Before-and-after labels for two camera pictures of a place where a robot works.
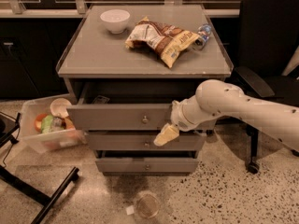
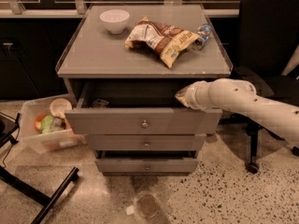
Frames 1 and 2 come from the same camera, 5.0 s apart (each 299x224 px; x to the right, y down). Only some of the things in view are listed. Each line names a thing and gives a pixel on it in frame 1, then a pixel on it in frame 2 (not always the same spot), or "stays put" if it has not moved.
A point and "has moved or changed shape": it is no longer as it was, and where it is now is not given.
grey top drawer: (121, 109) has moved or changed shape
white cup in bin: (59, 107) stays put
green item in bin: (47, 124) stays put
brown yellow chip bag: (169, 41) stays put
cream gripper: (177, 117) to (193, 97)
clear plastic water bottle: (204, 32) stays put
